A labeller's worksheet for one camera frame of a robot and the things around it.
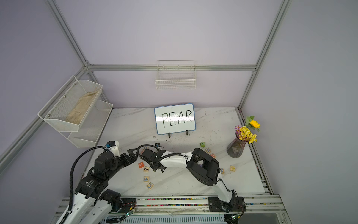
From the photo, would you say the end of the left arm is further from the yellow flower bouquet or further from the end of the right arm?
the yellow flower bouquet

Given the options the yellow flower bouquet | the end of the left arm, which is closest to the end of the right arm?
the end of the left arm

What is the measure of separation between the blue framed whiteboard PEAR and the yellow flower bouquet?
37 centimetres

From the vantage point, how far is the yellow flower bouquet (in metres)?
0.76

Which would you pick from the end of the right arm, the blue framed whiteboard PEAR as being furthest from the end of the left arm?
the blue framed whiteboard PEAR

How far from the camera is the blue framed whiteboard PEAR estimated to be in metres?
1.03
